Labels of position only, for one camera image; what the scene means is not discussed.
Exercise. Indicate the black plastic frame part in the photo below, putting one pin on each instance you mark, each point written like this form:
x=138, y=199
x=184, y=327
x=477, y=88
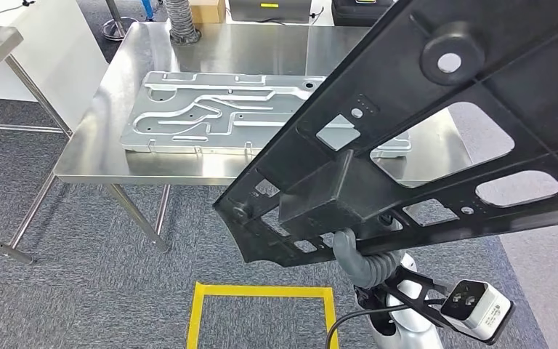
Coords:
x=380, y=58

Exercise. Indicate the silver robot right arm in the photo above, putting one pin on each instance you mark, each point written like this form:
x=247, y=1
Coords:
x=380, y=272

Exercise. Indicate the stainless steel workbench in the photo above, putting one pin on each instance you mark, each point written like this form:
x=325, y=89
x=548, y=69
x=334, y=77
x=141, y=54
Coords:
x=259, y=48

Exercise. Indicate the silver stamped metal plate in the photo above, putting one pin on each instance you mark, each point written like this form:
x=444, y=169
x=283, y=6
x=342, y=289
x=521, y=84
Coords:
x=187, y=120

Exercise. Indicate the yellow floor tape square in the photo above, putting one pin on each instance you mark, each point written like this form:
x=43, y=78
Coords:
x=259, y=290

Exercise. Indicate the grey case with yellow label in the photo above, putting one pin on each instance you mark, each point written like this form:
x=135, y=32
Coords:
x=269, y=14

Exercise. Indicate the brown cardboard box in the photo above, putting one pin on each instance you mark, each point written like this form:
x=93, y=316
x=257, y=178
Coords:
x=209, y=12

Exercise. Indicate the black case with yellow label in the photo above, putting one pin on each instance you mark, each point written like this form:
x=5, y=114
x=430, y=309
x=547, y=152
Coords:
x=361, y=14

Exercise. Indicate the steel stanchion with round base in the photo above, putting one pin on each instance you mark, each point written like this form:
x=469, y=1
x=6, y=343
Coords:
x=117, y=31

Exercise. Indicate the white board panel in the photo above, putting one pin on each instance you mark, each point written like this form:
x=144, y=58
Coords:
x=57, y=58

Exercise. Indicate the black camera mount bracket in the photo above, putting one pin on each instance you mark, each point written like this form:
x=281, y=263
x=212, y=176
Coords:
x=418, y=282

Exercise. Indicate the grey ribbed flexible duct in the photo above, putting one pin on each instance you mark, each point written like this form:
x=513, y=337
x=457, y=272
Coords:
x=182, y=24

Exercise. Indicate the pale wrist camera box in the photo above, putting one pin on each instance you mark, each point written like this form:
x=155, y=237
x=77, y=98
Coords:
x=488, y=308

